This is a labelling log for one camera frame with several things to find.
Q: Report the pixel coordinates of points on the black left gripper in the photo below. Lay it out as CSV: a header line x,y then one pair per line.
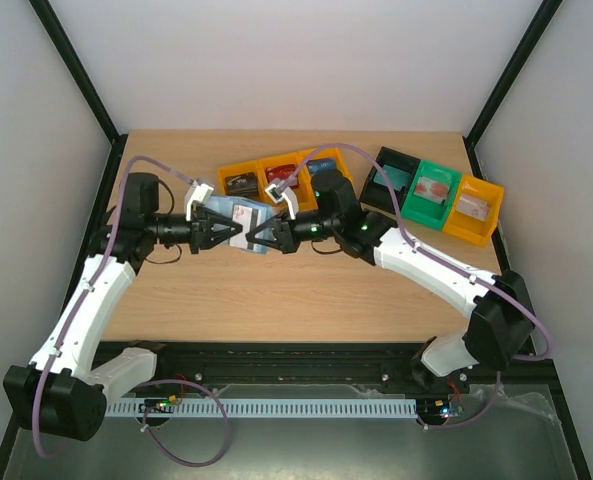
x,y
203,224

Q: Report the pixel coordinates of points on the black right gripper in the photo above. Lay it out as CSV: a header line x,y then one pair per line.
x,y
284,233

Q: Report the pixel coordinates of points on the blue card holder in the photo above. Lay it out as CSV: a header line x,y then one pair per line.
x,y
225,204

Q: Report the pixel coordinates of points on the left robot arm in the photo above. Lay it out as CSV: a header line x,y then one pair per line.
x,y
60,392

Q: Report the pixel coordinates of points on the black card stack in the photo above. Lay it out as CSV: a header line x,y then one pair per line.
x,y
243,184

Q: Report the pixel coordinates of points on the blue card stack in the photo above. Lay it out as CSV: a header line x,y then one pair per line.
x,y
321,164

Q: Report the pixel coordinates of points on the teal card stack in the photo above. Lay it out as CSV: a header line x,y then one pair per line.
x,y
400,179

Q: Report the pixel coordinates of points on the red circle card stack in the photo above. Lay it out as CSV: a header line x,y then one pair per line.
x,y
432,190

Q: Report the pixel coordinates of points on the yellow bin left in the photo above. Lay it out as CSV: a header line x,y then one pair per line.
x,y
237,168

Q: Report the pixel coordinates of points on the black plastic bin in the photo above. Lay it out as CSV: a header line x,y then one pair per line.
x,y
375,192

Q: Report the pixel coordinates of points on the green plastic bin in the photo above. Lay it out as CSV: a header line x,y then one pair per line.
x,y
423,211

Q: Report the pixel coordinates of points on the yellow bin right group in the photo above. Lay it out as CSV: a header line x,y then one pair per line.
x,y
470,230

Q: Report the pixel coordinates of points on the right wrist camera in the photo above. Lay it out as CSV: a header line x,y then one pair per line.
x,y
280,192

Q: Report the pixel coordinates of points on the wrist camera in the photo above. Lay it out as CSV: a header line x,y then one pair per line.
x,y
198,194
280,192

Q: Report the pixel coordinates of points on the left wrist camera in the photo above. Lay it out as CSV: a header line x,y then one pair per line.
x,y
198,194

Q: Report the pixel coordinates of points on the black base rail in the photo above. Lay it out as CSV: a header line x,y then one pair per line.
x,y
386,367

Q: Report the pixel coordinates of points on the white slotted cable duct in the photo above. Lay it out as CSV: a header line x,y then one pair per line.
x,y
267,408

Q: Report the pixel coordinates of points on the black left frame post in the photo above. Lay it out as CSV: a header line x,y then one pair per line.
x,y
67,52

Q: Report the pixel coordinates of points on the black corner frame post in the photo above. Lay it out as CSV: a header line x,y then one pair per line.
x,y
539,23

